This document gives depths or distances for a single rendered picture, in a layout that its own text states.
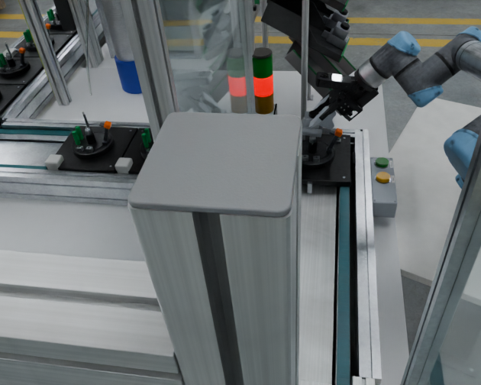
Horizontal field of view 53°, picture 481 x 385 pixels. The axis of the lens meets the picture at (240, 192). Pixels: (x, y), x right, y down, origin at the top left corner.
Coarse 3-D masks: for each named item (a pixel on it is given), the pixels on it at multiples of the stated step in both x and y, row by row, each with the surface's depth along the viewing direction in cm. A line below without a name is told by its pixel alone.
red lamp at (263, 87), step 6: (258, 78) 114; (264, 78) 114; (270, 78) 115; (258, 84) 115; (264, 84) 115; (270, 84) 116; (258, 90) 116; (264, 90) 116; (270, 90) 117; (264, 96) 117
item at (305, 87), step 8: (264, 0) 174; (304, 0) 140; (264, 8) 176; (304, 8) 142; (304, 16) 143; (264, 24) 181; (304, 24) 145; (264, 32) 183; (304, 32) 147; (264, 40) 185; (304, 40) 149; (304, 48) 150; (304, 56) 152; (304, 64) 154; (304, 72) 156; (304, 80) 158; (304, 88) 160; (304, 96) 162; (312, 96) 199; (304, 104) 164; (304, 112) 166
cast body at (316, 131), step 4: (308, 112) 145; (312, 112) 143; (316, 112) 143; (308, 116) 143; (312, 116) 142; (304, 120) 143; (308, 120) 142; (304, 124) 144; (308, 124) 143; (304, 128) 145; (308, 128) 144; (312, 128) 144; (316, 128) 144; (320, 128) 144; (304, 132) 145; (308, 132) 145; (312, 132) 145; (316, 132) 145; (320, 132) 145; (312, 136) 146; (316, 136) 146; (320, 136) 145
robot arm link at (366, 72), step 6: (366, 60) 130; (360, 66) 131; (366, 66) 129; (372, 66) 127; (360, 72) 130; (366, 72) 129; (372, 72) 128; (366, 78) 129; (372, 78) 128; (378, 78) 128; (384, 78) 133; (366, 84) 130; (372, 84) 130; (378, 84) 130
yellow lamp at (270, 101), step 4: (256, 96) 118; (268, 96) 117; (272, 96) 118; (256, 100) 119; (260, 100) 118; (264, 100) 118; (268, 100) 118; (272, 100) 119; (256, 104) 119; (260, 104) 119; (264, 104) 118; (268, 104) 119; (272, 104) 120; (256, 108) 120; (260, 108) 119; (264, 108) 119; (268, 108) 120; (272, 108) 120; (260, 112) 120; (264, 112) 120; (268, 112) 120
